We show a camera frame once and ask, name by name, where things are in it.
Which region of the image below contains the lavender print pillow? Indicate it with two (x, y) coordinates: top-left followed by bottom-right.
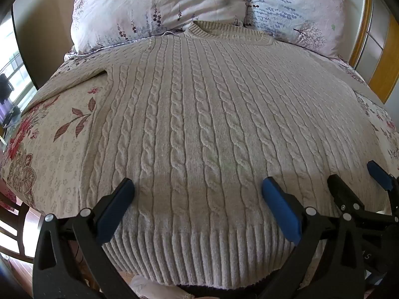
(243, 0), (354, 63)

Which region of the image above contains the pink floral pillow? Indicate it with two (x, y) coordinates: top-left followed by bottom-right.
(69, 0), (253, 55)

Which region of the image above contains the floral bed sheet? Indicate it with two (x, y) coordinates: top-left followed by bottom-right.
(0, 45), (399, 299)

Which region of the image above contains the dark wooden chair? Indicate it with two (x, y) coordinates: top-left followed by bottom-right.
(0, 190), (47, 257)

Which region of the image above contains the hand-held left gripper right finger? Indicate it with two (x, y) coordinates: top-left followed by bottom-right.
(261, 177), (367, 299)

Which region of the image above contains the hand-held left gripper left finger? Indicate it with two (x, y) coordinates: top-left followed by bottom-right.
(32, 177), (136, 299)

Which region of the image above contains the wooden headboard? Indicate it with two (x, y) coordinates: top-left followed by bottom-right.
(349, 0), (399, 104)

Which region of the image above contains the window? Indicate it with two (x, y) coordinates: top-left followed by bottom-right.
(0, 15), (35, 128)

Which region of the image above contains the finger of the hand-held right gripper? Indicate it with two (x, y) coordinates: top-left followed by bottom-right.
(327, 174), (399, 225)
(367, 160), (399, 211)

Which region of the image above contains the beige cable knit sweater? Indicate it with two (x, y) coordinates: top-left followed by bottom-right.
(23, 20), (392, 289)

